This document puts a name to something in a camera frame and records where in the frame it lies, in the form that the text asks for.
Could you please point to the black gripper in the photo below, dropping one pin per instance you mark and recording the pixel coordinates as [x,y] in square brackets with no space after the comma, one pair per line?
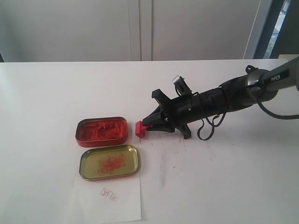
[176,113]

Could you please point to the red stamp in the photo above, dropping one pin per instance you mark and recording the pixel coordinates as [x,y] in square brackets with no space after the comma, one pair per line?
[140,129]

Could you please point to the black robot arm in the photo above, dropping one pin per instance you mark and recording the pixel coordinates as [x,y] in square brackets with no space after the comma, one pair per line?
[256,87]

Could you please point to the red ink paste tin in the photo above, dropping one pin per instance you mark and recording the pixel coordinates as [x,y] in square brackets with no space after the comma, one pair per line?
[101,132]

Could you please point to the gold tin lid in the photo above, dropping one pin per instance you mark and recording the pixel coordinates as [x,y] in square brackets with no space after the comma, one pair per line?
[108,162]

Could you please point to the white paper sheet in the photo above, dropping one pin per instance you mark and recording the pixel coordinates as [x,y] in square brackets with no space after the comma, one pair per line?
[105,201]

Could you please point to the white cabinet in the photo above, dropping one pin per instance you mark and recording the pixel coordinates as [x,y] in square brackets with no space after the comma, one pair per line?
[130,30]

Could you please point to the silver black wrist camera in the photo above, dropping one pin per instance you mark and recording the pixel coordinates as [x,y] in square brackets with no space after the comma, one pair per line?
[181,88]

